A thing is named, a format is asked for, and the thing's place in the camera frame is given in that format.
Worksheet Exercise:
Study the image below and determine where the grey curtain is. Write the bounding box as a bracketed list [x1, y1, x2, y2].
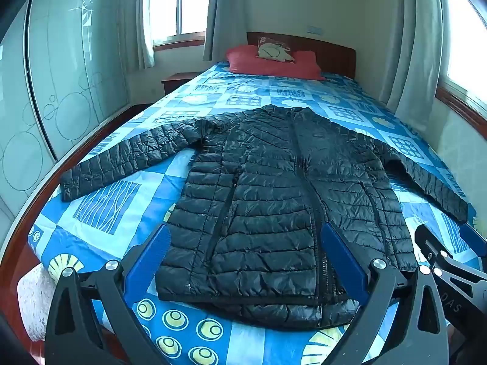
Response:
[121, 0, 155, 70]
[378, 0, 445, 132]
[202, 0, 252, 61]

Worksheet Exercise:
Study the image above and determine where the blue patterned bedsheet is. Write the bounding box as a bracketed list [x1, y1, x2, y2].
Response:
[26, 61, 487, 365]

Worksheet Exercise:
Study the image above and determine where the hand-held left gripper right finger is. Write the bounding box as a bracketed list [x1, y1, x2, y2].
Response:
[321, 222, 450, 365]

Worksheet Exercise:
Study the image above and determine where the black puffer jacket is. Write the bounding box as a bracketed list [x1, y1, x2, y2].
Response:
[61, 104, 469, 329]

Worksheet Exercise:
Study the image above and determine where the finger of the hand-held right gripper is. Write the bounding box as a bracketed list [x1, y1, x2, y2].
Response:
[414, 224, 487, 324]

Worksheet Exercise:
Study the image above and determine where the wooden bed frame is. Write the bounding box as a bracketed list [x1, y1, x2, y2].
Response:
[0, 103, 153, 365]

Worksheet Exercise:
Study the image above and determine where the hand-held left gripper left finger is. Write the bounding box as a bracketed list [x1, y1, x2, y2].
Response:
[45, 224, 170, 365]

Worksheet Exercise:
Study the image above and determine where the red pillow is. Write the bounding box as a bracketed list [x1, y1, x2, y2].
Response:
[225, 44, 327, 81]

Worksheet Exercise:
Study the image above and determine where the wooden headboard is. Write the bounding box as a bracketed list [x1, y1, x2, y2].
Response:
[247, 31, 356, 80]

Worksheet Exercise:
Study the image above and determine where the wooden nightstand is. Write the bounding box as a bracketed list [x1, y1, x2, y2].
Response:
[161, 71, 198, 95]

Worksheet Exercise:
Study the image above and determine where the white towel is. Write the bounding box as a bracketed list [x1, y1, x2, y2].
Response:
[17, 264, 58, 345]

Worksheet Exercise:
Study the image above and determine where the white printed cushion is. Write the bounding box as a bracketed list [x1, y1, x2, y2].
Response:
[256, 37, 297, 63]

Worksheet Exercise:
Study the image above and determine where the wood framed window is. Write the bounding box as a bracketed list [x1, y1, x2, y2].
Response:
[149, 0, 215, 52]
[436, 0, 487, 137]

